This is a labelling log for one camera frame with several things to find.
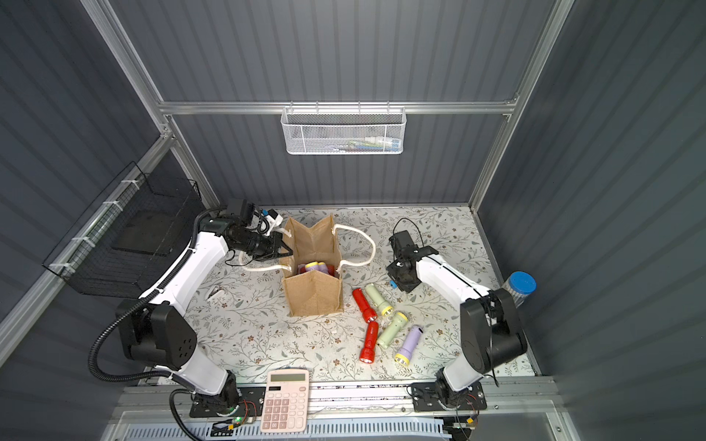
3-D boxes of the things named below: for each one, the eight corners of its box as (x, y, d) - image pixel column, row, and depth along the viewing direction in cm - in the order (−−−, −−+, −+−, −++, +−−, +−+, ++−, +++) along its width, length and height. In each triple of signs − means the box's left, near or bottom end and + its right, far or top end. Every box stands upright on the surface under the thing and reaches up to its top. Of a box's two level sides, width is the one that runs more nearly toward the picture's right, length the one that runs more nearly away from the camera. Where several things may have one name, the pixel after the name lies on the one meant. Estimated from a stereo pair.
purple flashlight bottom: (394, 360, 82) (395, 357, 80) (410, 325, 89) (412, 321, 87) (407, 368, 81) (408, 365, 78) (423, 332, 88) (425, 328, 85)
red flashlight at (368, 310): (368, 323, 89) (369, 320, 87) (351, 294, 96) (351, 291, 94) (377, 318, 90) (378, 315, 88) (359, 289, 97) (359, 286, 95)
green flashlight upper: (385, 317, 91) (386, 313, 88) (363, 290, 97) (363, 286, 95) (392, 312, 92) (393, 308, 90) (370, 286, 98) (371, 281, 96)
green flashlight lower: (375, 342, 86) (375, 338, 82) (397, 314, 91) (399, 309, 88) (384, 350, 84) (385, 346, 81) (406, 321, 90) (408, 316, 87)
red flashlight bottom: (359, 361, 82) (359, 358, 79) (367, 322, 89) (367, 319, 87) (373, 365, 81) (373, 362, 79) (380, 325, 89) (380, 322, 86)
